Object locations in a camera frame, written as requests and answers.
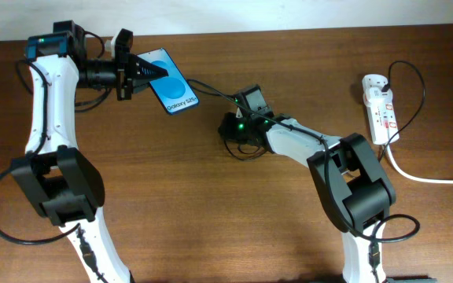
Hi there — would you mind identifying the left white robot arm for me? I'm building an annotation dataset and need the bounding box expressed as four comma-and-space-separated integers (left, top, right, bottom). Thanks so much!
10, 20, 168, 282

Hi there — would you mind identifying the black USB charging cable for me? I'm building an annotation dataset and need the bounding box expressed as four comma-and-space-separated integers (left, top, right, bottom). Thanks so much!
223, 60, 426, 163

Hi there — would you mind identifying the white power strip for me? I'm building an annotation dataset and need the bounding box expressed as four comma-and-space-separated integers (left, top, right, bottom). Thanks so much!
361, 74, 400, 145

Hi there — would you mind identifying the white power strip cord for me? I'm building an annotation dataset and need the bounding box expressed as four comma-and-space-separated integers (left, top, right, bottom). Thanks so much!
383, 141, 453, 187

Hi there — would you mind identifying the blue Galaxy smartphone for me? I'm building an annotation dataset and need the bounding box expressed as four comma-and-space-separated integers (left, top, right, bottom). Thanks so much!
138, 48, 200, 115

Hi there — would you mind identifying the white charger adapter plug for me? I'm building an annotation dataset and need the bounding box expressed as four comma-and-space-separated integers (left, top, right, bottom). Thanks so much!
362, 74, 392, 106

